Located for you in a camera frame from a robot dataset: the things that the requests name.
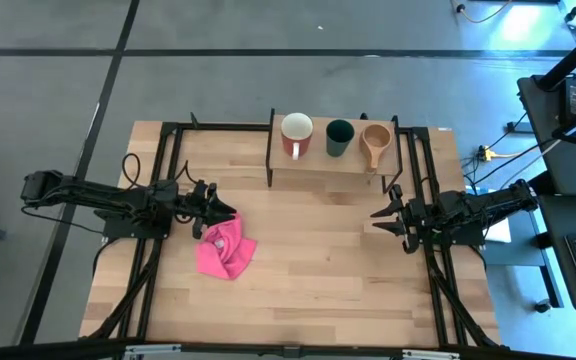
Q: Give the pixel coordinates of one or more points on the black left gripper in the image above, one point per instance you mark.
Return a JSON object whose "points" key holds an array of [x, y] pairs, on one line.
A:
{"points": [[198, 210]]}

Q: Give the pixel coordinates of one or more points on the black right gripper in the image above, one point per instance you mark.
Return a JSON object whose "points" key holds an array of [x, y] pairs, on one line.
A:
{"points": [[418, 220]]}

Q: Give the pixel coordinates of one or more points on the dark green plastic cup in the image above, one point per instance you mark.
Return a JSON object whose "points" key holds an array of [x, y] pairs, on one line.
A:
{"points": [[339, 145]]}

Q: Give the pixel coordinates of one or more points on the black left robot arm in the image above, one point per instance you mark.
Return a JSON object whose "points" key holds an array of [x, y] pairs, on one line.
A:
{"points": [[113, 200]]}

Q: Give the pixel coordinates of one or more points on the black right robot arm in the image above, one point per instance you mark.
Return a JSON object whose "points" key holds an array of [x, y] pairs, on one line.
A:
{"points": [[483, 207]]}

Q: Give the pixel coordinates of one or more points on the pink cloth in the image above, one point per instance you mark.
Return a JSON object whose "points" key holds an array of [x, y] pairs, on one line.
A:
{"points": [[225, 252]]}

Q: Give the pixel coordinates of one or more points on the white paper sheet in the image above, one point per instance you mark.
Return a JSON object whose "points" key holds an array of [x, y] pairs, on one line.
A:
{"points": [[498, 230]]}

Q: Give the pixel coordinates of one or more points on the yellow power plug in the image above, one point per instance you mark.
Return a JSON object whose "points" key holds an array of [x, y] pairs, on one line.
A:
{"points": [[488, 152]]}

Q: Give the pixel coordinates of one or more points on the black caster wheel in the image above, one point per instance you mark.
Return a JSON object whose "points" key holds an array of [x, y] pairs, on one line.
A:
{"points": [[543, 306]]}

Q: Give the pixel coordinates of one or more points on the dark grey desk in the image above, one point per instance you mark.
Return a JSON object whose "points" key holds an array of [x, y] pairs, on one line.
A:
{"points": [[568, 180]]}

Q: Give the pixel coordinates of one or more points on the black diagonal pole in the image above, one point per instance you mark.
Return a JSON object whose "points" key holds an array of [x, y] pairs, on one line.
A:
{"points": [[575, 57]]}

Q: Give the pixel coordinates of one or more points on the black aluminium rig frame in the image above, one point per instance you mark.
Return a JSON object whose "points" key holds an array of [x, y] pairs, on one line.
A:
{"points": [[438, 290]]}

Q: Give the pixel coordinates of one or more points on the wooden shelf with black frame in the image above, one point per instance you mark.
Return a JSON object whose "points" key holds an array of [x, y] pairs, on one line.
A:
{"points": [[318, 162]]}

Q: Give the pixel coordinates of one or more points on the silver frame bracket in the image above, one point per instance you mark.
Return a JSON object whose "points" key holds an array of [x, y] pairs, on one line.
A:
{"points": [[150, 350], [430, 355]]}

